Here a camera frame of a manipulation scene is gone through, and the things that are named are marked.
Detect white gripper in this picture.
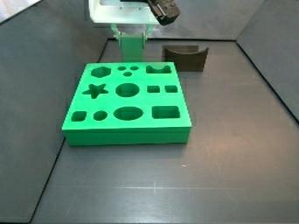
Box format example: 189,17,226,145
88,0,157,39

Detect dark curved fixture block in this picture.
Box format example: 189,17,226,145
162,45,209,72

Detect green shape-sorter board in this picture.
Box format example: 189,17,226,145
61,62,192,146

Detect green arch block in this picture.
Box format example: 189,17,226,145
118,32,144,62

